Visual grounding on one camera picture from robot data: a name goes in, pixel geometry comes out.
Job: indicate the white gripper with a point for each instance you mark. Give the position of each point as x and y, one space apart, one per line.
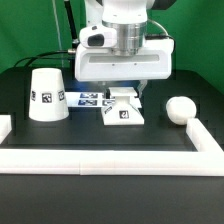
153 61

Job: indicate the white lamp base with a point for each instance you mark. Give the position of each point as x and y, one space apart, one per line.
122 111

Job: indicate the white lamp bulb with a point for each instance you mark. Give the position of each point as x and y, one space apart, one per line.
180 109

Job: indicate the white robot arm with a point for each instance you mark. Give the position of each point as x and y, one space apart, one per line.
129 18

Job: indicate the white lamp shade cone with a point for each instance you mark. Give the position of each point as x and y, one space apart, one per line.
47 95

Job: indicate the white marker sheet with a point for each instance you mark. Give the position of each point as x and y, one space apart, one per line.
87 99

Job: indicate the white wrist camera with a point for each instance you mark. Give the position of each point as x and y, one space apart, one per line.
98 36

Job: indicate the white frame border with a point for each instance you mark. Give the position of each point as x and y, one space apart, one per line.
205 161

